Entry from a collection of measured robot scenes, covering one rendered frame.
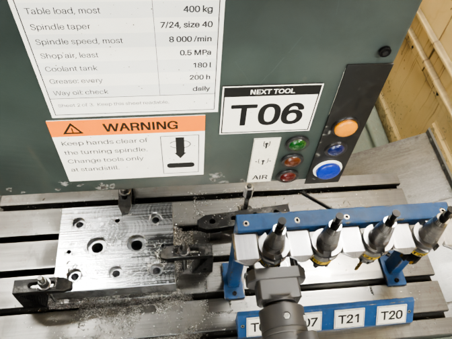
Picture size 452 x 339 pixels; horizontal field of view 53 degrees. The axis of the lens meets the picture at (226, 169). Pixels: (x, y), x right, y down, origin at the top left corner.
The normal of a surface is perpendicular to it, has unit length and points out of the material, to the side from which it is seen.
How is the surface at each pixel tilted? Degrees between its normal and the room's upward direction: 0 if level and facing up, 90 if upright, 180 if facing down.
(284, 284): 0
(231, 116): 90
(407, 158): 24
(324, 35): 90
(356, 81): 90
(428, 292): 0
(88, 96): 90
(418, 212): 0
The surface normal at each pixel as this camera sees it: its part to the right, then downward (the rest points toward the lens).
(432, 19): -0.99, 0.05
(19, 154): 0.11, 0.82
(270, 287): 0.06, -0.58
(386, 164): -0.36, -0.50
